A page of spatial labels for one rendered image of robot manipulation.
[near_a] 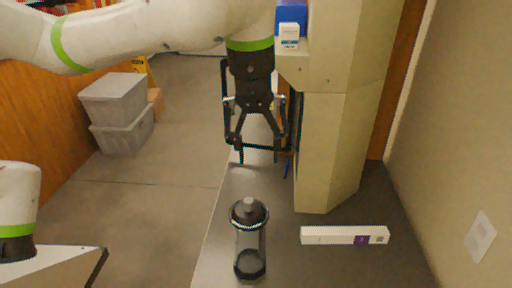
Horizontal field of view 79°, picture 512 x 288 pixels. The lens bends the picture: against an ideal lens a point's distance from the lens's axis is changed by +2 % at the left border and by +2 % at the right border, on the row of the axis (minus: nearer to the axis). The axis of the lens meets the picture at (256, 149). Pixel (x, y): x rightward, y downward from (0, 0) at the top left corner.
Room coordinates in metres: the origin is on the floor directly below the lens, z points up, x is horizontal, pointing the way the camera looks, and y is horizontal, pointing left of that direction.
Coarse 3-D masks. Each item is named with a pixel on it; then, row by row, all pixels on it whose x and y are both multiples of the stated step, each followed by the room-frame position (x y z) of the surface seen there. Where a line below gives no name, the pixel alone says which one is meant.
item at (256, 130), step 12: (228, 72) 1.18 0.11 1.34; (276, 72) 1.13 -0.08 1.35; (228, 84) 1.18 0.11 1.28; (276, 84) 1.13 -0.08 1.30; (288, 84) 1.12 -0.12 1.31; (228, 96) 1.18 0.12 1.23; (288, 96) 1.12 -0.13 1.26; (240, 108) 1.17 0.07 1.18; (276, 108) 1.13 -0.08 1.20; (252, 120) 1.16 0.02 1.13; (264, 120) 1.14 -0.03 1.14; (276, 120) 1.13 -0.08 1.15; (240, 132) 1.17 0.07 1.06; (252, 132) 1.16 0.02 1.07; (264, 132) 1.14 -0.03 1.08; (264, 144) 1.14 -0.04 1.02
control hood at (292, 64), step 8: (304, 40) 0.97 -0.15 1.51; (304, 48) 0.88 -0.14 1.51; (280, 56) 0.82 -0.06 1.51; (288, 56) 0.81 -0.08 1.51; (296, 56) 0.81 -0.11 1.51; (304, 56) 0.81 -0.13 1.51; (280, 64) 0.81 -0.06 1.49; (288, 64) 0.81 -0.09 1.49; (296, 64) 0.81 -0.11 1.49; (304, 64) 0.81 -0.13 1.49; (280, 72) 0.81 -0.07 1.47; (288, 72) 0.81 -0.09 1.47; (296, 72) 0.81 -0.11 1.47; (304, 72) 0.81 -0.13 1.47; (288, 80) 0.81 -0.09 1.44; (296, 80) 0.81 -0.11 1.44; (304, 80) 0.81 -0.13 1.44; (296, 88) 0.81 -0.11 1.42; (304, 88) 0.81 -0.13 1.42
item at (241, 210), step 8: (248, 200) 0.58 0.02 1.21; (256, 200) 0.61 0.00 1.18; (240, 208) 0.58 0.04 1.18; (248, 208) 0.57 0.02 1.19; (256, 208) 0.58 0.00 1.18; (264, 208) 0.59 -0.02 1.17; (232, 216) 0.56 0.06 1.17; (240, 216) 0.55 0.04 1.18; (248, 216) 0.55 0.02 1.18; (256, 216) 0.55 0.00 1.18; (264, 216) 0.56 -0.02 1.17; (248, 224) 0.54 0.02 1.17
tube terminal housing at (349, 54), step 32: (320, 0) 0.80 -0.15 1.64; (352, 0) 0.80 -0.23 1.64; (384, 0) 0.85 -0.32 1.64; (320, 32) 0.80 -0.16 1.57; (352, 32) 0.80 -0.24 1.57; (384, 32) 0.88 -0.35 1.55; (320, 64) 0.80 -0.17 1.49; (352, 64) 0.80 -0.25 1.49; (384, 64) 0.90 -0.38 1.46; (320, 96) 0.80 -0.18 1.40; (352, 96) 0.82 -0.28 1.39; (320, 128) 0.80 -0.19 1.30; (352, 128) 0.84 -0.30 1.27; (320, 160) 0.80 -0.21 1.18; (352, 160) 0.86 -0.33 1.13; (320, 192) 0.80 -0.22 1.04; (352, 192) 0.90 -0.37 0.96
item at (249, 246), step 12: (264, 204) 0.61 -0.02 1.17; (264, 228) 0.56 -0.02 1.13; (240, 240) 0.54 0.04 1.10; (252, 240) 0.54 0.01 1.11; (264, 240) 0.56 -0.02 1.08; (240, 252) 0.54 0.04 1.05; (252, 252) 0.54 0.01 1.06; (264, 252) 0.56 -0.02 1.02; (240, 264) 0.54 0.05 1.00; (252, 264) 0.54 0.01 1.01; (264, 264) 0.56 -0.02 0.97
